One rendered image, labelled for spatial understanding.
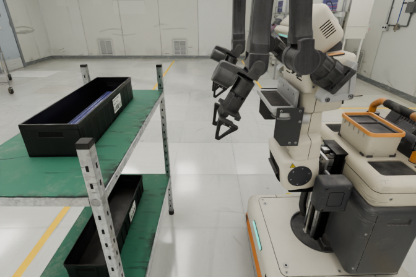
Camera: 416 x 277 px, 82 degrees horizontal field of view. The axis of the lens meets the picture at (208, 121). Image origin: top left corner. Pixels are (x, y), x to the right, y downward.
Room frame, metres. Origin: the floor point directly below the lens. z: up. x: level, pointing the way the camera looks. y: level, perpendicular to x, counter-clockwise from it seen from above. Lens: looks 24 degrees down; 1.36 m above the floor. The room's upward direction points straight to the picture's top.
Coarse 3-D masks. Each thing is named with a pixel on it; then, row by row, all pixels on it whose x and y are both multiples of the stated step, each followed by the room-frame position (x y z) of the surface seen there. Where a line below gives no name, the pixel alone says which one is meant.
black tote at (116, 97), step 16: (96, 80) 1.17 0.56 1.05; (112, 80) 1.19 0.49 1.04; (128, 80) 1.16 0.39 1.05; (64, 96) 0.88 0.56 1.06; (80, 96) 0.99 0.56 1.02; (96, 96) 1.14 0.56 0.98; (112, 96) 0.92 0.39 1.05; (128, 96) 1.12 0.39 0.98; (48, 112) 0.76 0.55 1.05; (64, 112) 0.85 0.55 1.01; (80, 112) 0.96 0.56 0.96; (96, 112) 0.76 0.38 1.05; (112, 112) 0.90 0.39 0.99; (32, 128) 0.63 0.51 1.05; (48, 128) 0.63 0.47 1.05; (64, 128) 0.63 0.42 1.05; (80, 128) 0.64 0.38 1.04; (96, 128) 0.74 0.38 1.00; (32, 144) 0.63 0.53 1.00; (48, 144) 0.63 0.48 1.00; (64, 144) 0.63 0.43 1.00
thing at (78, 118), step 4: (108, 92) 1.15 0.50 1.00; (100, 96) 1.08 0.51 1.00; (104, 96) 1.08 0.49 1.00; (96, 100) 1.03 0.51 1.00; (100, 100) 1.03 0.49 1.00; (92, 104) 0.97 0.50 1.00; (96, 104) 0.97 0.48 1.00; (88, 108) 0.93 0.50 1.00; (92, 108) 0.93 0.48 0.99; (84, 112) 0.89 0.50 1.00; (88, 112) 0.89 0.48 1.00; (76, 116) 0.84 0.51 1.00; (80, 116) 0.84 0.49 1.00; (72, 120) 0.81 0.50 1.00; (76, 120) 0.81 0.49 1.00
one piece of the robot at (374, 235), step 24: (336, 144) 0.96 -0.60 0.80; (336, 168) 0.88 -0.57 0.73; (360, 168) 0.78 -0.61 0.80; (384, 168) 0.77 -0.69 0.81; (408, 168) 0.77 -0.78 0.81; (360, 192) 0.74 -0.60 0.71; (384, 192) 0.67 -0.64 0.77; (408, 192) 0.68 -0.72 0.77; (312, 216) 0.95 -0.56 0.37; (336, 216) 0.83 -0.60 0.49; (360, 216) 0.70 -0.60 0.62; (384, 216) 0.67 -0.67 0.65; (408, 216) 0.68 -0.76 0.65; (336, 240) 0.79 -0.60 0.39; (360, 240) 0.68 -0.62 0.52; (384, 240) 0.68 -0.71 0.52; (408, 240) 0.68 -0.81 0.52; (360, 264) 0.67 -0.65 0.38; (384, 264) 0.68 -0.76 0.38
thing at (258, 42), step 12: (252, 0) 0.72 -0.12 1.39; (264, 0) 0.69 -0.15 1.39; (252, 12) 0.71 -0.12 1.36; (264, 12) 0.69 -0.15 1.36; (252, 24) 0.70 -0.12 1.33; (264, 24) 0.69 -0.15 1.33; (252, 36) 0.69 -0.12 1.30; (264, 36) 0.69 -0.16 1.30; (252, 48) 0.69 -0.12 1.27; (264, 48) 0.69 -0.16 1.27; (252, 60) 0.68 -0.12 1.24; (264, 60) 0.68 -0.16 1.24; (264, 72) 0.68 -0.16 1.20
